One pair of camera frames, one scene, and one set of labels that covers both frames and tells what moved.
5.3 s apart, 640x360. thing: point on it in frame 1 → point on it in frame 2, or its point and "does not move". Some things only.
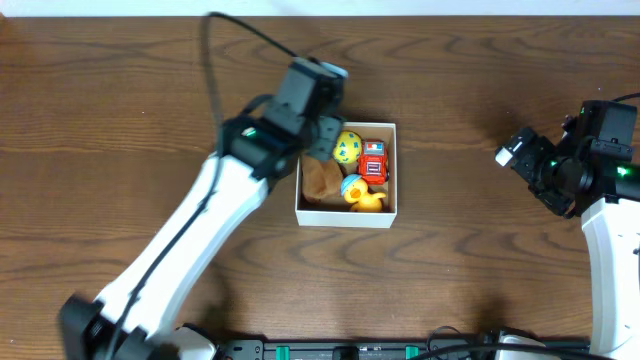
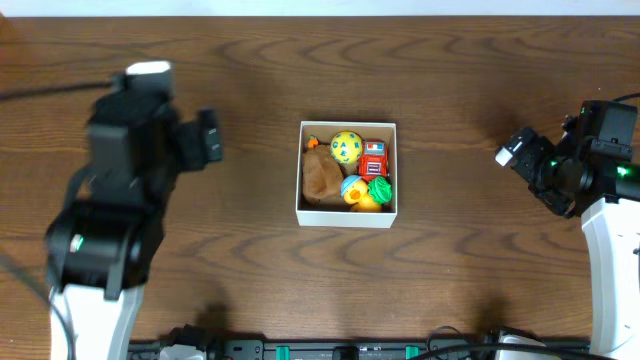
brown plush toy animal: (320, 179) does not move
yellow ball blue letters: (348, 147) does not move
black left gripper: (325, 138) → (201, 145)
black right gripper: (540, 148) does not move
